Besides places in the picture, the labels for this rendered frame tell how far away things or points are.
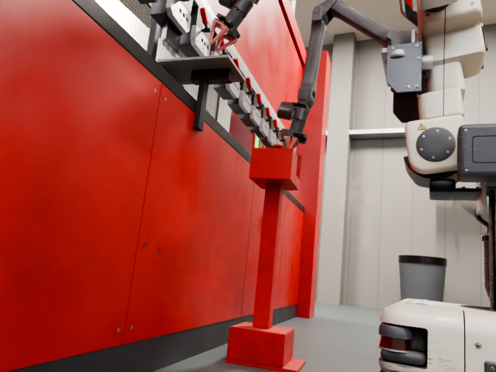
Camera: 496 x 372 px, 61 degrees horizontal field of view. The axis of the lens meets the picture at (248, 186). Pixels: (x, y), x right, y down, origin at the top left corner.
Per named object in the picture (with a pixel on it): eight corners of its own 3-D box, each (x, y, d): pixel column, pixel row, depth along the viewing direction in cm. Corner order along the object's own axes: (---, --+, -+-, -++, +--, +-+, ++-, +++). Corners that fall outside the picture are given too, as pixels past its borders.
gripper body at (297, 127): (283, 136, 177) (288, 121, 177) (306, 142, 173) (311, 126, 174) (280, 132, 171) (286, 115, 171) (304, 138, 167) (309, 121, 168)
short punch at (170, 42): (164, 44, 150) (168, 21, 152) (159, 44, 150) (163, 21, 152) (177, 58, 159) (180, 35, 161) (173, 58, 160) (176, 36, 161)
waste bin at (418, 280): (443, 317, 499) (444, 260, 513) (449, 321, 450) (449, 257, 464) (396, 311, 517) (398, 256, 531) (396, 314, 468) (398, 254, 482)
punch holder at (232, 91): (229, 86, 202) (232, 55, 205) (212, 87, 204) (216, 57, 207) (238, 100, 215) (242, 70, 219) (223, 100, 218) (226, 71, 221)
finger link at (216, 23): (200, 35, 144) (216, 13, 144) (208, 46, 150) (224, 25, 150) (215, 43, 141) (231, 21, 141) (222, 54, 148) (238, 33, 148)
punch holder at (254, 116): (252, 117, 239) (255, 91, 242) (238, 117, 241) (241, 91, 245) (260, 126, 253) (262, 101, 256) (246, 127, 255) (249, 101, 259)
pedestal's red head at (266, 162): (290, 179, 153) (294, 132, 156) (248, 178, 157) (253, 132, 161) (299, 190, 172) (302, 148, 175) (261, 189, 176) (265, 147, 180)
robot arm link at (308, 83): (325, 4, 175) (330, 20, 185) (311, 6, 177) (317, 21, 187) (308, 100, 168) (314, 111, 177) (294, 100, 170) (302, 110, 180)
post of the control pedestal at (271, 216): (268, 329, 150) (280, 183, 161) (252, 327, 152) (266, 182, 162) (271, 327, 156) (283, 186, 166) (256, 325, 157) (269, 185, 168)
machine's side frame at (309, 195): (309, 318, 325) (328, 49, 371) (209, 305, 352) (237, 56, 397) (314, 316, 348) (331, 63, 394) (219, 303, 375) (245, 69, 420)
